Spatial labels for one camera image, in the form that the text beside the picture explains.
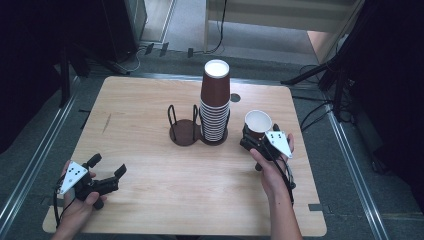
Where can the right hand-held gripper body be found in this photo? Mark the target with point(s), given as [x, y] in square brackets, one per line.
[278, 141]

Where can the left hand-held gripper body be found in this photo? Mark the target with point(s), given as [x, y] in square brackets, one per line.
[74, 175]

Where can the single brown paper cup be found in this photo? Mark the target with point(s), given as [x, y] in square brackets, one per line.
[258, 120]

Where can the stack of brown cups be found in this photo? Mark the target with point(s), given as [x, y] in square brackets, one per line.
[215, 90]

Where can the person's right hand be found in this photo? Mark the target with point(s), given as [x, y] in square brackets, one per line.
[275, 176]

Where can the person's left hand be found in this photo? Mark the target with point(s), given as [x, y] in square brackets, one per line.
[76, 215]

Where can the round grey table grommet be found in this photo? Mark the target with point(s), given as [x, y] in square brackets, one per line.
[235, 97]

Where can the black tripod stand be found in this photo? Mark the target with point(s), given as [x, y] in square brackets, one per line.
[310, 74]

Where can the black metal stand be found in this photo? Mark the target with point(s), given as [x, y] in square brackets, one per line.
[65, 80]

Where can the black cabinet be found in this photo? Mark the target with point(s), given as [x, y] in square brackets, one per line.
[123, 26]

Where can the metal floor rail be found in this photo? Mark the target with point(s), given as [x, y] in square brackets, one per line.
[353, 173]
[36, 160]

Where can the white shelf frame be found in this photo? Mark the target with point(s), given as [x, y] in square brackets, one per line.
[283, 16]

